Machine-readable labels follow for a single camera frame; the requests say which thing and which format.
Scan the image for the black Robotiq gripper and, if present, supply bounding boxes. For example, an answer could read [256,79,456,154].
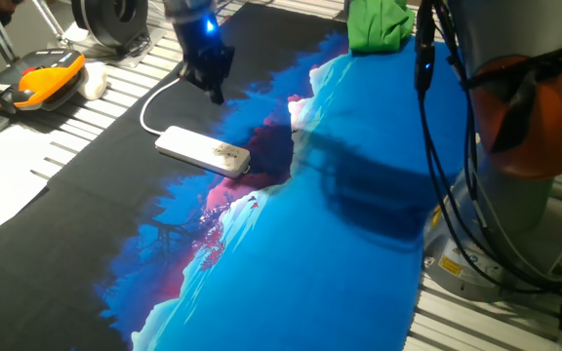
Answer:
[171,11,236,106]

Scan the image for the grey KUKA arm, orange joint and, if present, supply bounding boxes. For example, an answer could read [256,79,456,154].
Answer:
[162,0,562,302]

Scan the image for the white power strip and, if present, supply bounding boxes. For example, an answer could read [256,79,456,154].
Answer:
[154,125,253,180]

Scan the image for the small white rounded object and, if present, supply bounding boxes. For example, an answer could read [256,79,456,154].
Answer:
[76,61,109,101]

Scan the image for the orange and black teach pendant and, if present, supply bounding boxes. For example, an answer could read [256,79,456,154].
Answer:
[0,48,88,115]

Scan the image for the blue and black printed mat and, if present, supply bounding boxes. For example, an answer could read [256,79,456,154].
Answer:
[0,2,470,351]

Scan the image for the green folded cloth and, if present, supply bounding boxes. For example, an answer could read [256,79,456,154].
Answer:
[347,0,417,55]

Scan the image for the white paper sheet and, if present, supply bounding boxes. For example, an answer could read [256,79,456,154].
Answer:
[0,124,68,245]

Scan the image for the white power strip cable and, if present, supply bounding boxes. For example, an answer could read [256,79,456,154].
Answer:
[139,75,182,137]

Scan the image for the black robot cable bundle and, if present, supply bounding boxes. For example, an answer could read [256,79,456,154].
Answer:
[413,0,562,294]

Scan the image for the black strap on joint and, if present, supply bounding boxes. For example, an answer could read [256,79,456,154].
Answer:
[460,44,562,154]

